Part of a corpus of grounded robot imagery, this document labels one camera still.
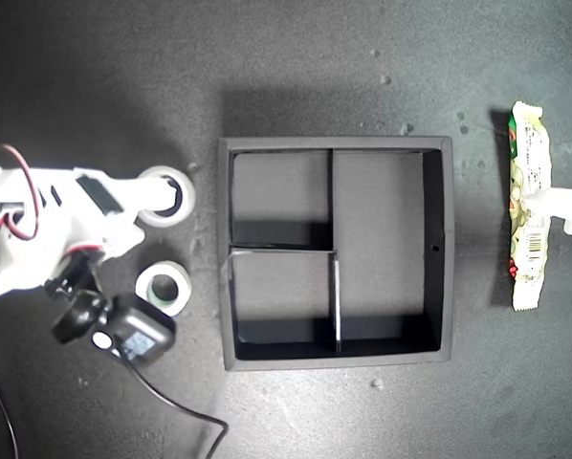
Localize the large white tape roll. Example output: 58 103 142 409
135 164 197 229

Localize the snack bar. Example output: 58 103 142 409
507 100 554 313

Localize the small white tape roll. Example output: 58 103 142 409
134 260 193 317

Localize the black tray with wells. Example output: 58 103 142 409
217 136 455 372

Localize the red servo wire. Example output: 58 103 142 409
0 144 41 242

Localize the arm black camera mount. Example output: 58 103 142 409
44 248 111 345

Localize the thin black cable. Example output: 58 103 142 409
0 372 20 459

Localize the black camera cable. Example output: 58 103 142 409
121 353 231 459

